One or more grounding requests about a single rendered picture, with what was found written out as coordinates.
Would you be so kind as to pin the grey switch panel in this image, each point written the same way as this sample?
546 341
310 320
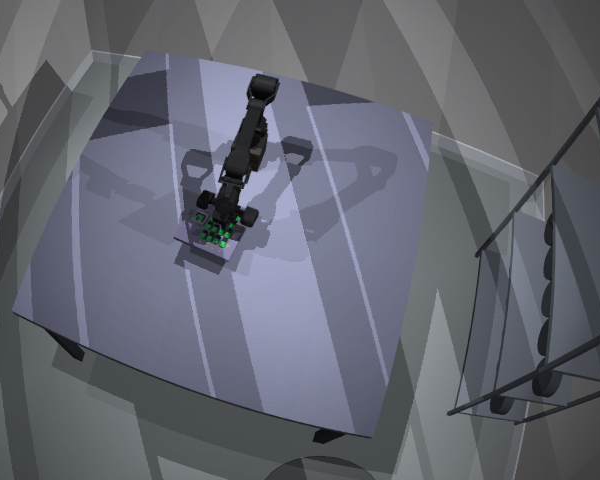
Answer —
198 231

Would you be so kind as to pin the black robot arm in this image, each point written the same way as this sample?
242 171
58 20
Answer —
252 129

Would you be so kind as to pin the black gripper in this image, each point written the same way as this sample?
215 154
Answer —
248 216

